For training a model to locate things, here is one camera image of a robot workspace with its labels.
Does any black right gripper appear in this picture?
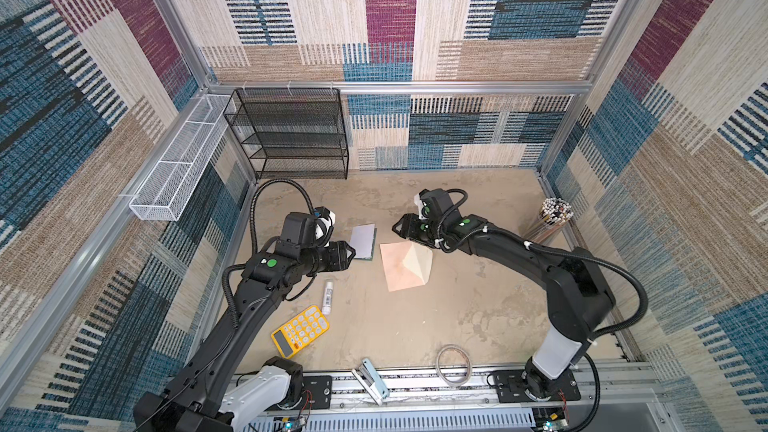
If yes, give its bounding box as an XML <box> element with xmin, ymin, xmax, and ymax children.
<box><xmin>391</xmin><ymin>213</ymin><xmax>444</xmax><ymax>245</ymax></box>

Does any white letter with green border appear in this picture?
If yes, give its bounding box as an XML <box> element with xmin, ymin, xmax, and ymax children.
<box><xmin>349</xmin><ymin>224</ymin><xmax>376</xmax><ymax>261</ymax></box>

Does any pink envelope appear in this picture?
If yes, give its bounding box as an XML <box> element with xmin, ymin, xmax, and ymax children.
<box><xmin>380</xmin><ymin>242</ymin><xmax>433</xmax><ymax>292</ymax></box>

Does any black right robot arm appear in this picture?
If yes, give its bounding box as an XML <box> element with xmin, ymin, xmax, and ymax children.
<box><xmin>392</xmin><ymin>189</ymin><xmax>649</xmax><ymax>401</ymax></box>

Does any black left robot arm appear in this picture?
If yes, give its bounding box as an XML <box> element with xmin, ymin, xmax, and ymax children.
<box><xmin>133</xmin><ymin>180</ymin><xmax>355</xmax><ymax>431</ymax></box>

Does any white glue stick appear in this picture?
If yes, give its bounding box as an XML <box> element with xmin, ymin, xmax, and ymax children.
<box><xmin>321</xmin><ymin>281</ymin><xmax>334</xmax><ymax>315</ymax></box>

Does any yellow calculator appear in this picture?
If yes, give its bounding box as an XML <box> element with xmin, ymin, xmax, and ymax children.
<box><xmin>271</xmin><ymin>305</ymin><xmax>330</xmax><ymax>359</ymax></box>

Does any light blue stapler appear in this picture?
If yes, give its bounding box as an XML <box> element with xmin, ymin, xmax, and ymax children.
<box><xmin>351</xmin><ymin>358</ymin><xmax>390</xmax><ymax>406</ymax></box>

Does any cup of pencils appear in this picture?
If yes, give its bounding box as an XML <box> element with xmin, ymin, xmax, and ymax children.
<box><xmin>523</xmin><ymin>197</ymin><xmax>574</xmax><ymax>245</ymax></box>

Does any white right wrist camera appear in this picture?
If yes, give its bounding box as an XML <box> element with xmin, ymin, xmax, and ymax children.
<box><xmin>414</xmin><ymin>194</ymin><xmax>430</xmax><ymax>220</ymax></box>

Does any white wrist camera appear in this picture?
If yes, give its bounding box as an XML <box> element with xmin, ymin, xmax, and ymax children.
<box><xmin>414</xmin><ymin>194</ymin><xmax>430</xmax><ymax>220</ymax></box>
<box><xmin>314</xmin><ymin>206</ymin><xmax>335</xmax><ymax>246</ymax></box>

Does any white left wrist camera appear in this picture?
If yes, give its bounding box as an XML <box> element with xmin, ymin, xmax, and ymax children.
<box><xmin>314</xmin><ymin>206</ymin><xmax>335</xmax><ymax>246</ymax></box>

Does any black wire shelf rack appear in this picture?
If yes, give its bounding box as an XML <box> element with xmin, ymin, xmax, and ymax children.
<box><xmin>223</xmin><ymin>88</ymin><xmax>350</xmax><ymax>180</ymax></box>

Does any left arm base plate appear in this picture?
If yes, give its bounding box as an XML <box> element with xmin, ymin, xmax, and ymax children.
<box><xmin>285</xmin><ymin>375</ymin><xmax>333</xmax><ymax>412</ymax></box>

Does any coiled white cable ring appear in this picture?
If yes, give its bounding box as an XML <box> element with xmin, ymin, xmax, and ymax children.
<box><xmin>434</xmin><ymin>344</ymin><xmax>473</xmax><ymax>388</ymax></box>

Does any white wire mesh basket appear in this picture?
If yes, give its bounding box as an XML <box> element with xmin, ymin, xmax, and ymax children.
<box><xmin>129</xmin><ymin>95</ymin><xmax>229</xmax><ymax>222</ymax></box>

